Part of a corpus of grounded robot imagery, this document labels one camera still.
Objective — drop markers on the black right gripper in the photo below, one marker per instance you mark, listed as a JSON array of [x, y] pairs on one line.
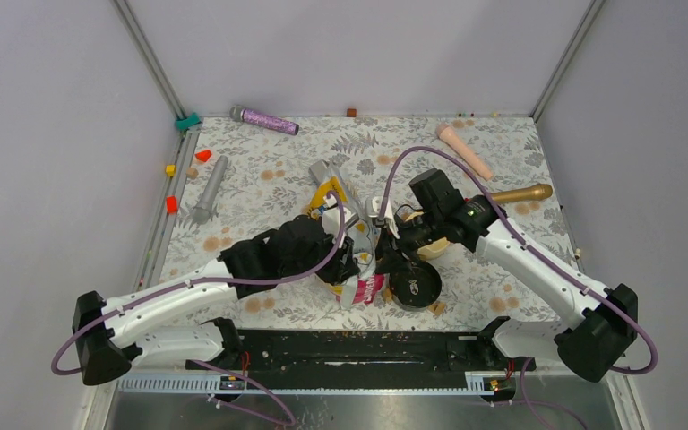
[[391, 250]]

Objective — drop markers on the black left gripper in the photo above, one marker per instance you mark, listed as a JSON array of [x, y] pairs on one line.
[[344, 264]]

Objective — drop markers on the cat print pet food bag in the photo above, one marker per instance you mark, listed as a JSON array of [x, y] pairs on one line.
[[360, 289]]

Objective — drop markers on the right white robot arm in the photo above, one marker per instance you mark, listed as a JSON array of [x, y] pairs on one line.
[[596, 324]]

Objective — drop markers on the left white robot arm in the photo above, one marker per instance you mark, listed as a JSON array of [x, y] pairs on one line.
[[113, 335]]

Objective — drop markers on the cream pet bowl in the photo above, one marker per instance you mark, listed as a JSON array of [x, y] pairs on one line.
[[434, 250]]

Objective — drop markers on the black pet bowl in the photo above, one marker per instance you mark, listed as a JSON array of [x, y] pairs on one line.
[[417, 287]]

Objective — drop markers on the small wooden block near bowl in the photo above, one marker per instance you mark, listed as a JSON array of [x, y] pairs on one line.
[[437, 308]]

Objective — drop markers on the pink toy microphone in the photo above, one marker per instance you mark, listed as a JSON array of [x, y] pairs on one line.
[[447, 134]]

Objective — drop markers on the floral patterned table mat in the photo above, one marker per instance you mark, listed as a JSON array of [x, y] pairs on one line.
[[269, 182]]

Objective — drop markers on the grey toy microphone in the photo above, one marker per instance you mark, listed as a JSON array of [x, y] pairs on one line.
[[204, 208]]

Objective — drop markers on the gold toy microphone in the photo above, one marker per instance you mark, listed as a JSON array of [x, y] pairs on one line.
[[537, 192]]

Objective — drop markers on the beige wooden block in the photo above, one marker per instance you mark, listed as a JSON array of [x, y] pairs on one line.
[[192, 173]]

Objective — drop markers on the red roof-shaped block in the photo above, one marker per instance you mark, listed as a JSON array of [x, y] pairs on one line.
[[203, 156]]

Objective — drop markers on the purple glitter toy microphone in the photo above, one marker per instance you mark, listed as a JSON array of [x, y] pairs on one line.
[[247, 115]]

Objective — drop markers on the teal toy block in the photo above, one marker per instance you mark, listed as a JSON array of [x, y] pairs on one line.
[[184, 124]]

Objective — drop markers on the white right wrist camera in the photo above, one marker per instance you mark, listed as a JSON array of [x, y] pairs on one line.
[[380, 211]]

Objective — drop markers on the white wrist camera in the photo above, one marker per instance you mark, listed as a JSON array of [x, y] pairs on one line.
[[334, 218], [380, 211]]

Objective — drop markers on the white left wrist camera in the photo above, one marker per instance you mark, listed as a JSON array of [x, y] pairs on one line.
[[334, 218]]

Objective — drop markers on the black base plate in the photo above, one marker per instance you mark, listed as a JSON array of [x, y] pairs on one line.
[[352, 360]]

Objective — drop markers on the red block at left rail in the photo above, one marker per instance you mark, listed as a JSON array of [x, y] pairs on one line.
[[171, 204]]

